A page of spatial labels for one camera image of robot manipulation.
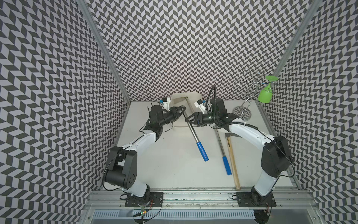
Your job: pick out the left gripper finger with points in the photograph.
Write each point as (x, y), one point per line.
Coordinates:
(180, 108)
(177, 116)

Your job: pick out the wooden-handled hoe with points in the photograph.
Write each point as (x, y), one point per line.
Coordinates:
(232, 160)

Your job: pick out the chrome wire glass rack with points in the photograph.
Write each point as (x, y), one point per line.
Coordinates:
(253, 86)

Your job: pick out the white storage box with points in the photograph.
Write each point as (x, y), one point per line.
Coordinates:
(186, 99)

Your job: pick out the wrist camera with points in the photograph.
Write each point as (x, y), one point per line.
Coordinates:
(200, 104)
(165, 102)

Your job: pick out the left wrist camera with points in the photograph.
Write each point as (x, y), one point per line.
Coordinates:
(165, 102)

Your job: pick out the aluminium front rail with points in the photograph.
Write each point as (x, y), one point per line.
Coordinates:
(287, 199)

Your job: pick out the green plastic goblet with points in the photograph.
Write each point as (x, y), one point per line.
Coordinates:
(266, 94)

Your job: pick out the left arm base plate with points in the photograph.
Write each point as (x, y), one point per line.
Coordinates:
(151, 199)

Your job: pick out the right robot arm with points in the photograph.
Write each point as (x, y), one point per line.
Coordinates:
(276, 154)

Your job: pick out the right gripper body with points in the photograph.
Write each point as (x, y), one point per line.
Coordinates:
(209, 117)

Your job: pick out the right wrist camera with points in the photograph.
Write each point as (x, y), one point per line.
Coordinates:
(200, 104)

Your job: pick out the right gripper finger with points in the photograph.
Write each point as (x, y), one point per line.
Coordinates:
(193, 116)
(193, 121)

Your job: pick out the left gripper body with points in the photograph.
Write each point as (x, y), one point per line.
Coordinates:
(168, 116)

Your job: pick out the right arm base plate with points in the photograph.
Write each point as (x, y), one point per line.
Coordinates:
(253, 199)

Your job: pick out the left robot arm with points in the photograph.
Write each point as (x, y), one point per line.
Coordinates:
(122, 162)

